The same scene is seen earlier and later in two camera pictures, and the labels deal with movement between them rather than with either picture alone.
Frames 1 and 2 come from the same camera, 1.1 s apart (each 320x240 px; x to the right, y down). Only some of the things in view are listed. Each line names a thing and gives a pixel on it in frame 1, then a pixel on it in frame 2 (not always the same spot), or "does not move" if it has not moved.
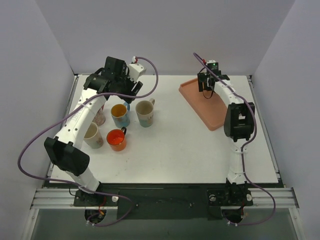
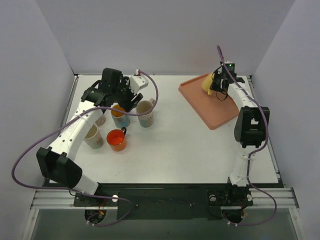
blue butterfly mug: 119,112 does not move
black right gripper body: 202,81 → 217,83
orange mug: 116,139 does not move
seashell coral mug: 144,110 does not move
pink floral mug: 100,118 does not move
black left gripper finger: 135,90 → 137,98
